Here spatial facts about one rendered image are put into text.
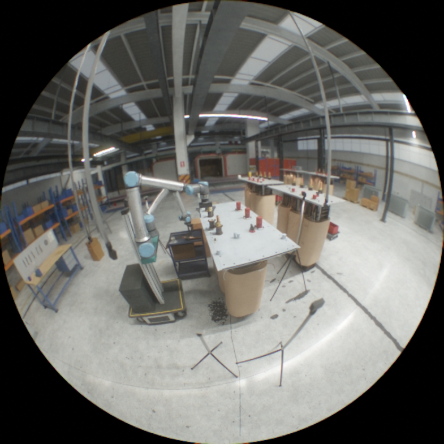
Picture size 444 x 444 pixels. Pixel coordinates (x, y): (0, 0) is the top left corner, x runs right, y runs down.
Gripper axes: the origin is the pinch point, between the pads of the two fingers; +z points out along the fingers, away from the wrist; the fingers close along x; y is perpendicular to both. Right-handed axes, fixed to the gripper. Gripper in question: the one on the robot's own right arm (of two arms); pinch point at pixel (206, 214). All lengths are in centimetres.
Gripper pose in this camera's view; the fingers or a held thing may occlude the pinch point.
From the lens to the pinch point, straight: 148.6
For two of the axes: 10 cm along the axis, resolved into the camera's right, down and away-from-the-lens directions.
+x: 9.8, -1.4, 1.5
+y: 1.9, 3.8, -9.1
